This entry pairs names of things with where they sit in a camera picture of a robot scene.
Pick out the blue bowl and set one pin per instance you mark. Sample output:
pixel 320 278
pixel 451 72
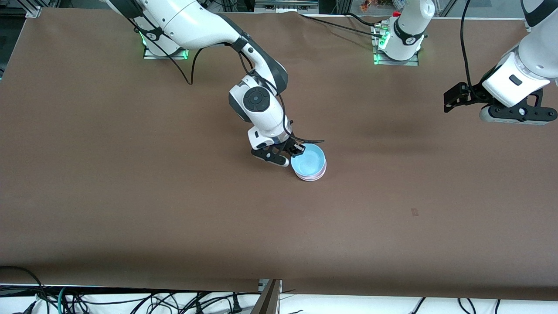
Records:
pixel 308 158

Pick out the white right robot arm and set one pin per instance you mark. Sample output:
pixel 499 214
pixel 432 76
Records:
pixel 187 22

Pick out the black power plug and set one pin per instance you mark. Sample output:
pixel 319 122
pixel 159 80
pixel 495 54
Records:
pixel 236 305

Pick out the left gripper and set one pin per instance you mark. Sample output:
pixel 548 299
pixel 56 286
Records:
pixel 473 93

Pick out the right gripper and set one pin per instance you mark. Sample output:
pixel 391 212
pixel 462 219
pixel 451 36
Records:
pixel 289 145

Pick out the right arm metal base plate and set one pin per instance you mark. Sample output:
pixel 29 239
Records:
pixel 174 56

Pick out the brown table cover sheet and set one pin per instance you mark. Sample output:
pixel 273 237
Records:
pixel 261 240

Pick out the aluminium corner bracket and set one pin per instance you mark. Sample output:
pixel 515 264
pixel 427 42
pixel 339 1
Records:
pixel 34 12

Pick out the pink bowl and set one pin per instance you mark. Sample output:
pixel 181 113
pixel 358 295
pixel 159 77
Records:
pixel 321 173

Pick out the metal support post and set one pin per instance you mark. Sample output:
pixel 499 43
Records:
pixel 268 301

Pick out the orange toy figure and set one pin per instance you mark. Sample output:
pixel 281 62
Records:
pixel 370 5

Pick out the white bowl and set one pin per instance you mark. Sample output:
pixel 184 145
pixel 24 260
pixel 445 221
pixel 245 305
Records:
pixel 310 180

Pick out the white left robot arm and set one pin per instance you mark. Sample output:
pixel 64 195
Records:
pixel 405 30

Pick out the grey metal frame piece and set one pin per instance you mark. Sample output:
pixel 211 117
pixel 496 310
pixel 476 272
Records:
pixel 285 6

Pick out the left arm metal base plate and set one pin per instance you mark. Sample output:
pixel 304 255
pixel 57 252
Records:
pixel 378 56

